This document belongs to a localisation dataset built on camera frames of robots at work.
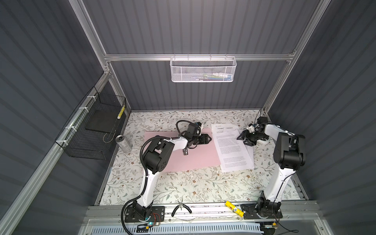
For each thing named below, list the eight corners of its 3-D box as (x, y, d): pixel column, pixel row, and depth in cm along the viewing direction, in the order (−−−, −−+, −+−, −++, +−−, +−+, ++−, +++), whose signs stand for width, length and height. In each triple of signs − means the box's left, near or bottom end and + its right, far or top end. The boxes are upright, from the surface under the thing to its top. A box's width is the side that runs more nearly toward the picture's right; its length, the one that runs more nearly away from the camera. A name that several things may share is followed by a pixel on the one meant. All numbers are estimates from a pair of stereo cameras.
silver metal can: (122, 154, 98) (113, 142, 86) (125, 147, 101) (116, 134, 90) (131, 154, 98) (123, 142, 86) (133, 147, 101) (126, 134, 89)
